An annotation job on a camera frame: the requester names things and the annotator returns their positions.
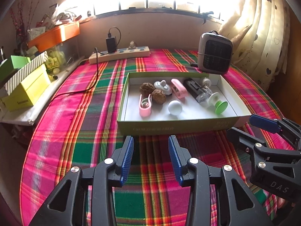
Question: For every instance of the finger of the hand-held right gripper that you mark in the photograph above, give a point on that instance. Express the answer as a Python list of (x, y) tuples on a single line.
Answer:
[(242, 137), (263, 123)]

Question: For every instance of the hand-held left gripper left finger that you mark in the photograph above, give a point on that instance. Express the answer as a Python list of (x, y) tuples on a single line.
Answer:
[(125, 160)]

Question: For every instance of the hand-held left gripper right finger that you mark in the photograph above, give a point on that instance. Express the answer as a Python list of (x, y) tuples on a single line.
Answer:
[(176, 160)]

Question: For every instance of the green white spool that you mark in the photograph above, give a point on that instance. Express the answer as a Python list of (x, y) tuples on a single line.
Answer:
[(221, 107)]

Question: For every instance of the green white cardboard box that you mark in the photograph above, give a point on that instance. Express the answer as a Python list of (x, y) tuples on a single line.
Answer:
[(195, 113)]

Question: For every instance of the pink silicone clip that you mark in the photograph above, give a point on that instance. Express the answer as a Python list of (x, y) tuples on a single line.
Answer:
[(144, 111)]

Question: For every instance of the white ball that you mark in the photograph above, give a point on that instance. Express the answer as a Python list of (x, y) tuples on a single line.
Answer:
[(175, 108)]

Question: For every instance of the brown walnut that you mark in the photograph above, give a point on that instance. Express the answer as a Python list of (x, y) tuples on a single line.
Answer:
[(158, 96), (146, 88)]

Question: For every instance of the white knurled cap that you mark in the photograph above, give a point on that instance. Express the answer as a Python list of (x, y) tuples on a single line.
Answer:
[(205, 82)]

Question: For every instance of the black rectangular device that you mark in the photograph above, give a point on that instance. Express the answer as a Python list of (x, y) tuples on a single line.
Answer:
[(192, 87)]

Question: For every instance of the white egg-shaped face toy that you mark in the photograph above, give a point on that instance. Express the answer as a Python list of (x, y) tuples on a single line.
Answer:
[(164, 88)]

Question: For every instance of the pink green plaid tablecloth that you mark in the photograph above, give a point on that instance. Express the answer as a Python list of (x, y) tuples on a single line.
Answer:
[(70, 134)]

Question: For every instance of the small grey heater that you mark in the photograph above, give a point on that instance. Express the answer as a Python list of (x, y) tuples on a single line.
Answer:
[(215, 54)]

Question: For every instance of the cream heart print curtain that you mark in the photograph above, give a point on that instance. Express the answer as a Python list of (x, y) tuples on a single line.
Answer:
[(258, 28)]

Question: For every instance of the beige power strip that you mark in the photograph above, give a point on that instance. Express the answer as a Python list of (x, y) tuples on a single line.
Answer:
[(122, 53)]

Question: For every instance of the white shelf board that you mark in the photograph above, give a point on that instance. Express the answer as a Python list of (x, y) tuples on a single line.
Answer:
[(23, 116)]

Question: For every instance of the white plug adaptor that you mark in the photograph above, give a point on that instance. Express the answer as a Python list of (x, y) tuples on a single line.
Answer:
[(132, 45)]

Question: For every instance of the black charger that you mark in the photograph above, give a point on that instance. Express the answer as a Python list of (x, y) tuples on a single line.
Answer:
[(111, 44)]

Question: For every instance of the yellow box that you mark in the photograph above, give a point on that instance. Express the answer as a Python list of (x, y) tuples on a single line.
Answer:
[(30, 87)]

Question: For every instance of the black window clip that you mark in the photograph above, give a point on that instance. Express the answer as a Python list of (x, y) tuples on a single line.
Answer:
[(205, 16)]

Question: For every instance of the clear plastic container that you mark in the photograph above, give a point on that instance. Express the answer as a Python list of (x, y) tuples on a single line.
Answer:
[(56, 58)]

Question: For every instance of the striped box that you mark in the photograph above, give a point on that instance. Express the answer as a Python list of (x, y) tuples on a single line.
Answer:
[(25, 68)]

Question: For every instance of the orange box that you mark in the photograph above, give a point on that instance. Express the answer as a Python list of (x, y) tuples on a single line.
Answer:
[(61, 34)]

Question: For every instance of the pile of cards and papers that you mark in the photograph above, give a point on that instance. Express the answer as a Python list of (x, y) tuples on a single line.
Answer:
[(63, 16)]

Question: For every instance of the metal window grille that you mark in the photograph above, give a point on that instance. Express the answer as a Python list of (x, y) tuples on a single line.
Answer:
[(147, 3)]

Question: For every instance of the red branch decoration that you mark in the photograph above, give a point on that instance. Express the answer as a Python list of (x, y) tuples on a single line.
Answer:
[(20, 23)]

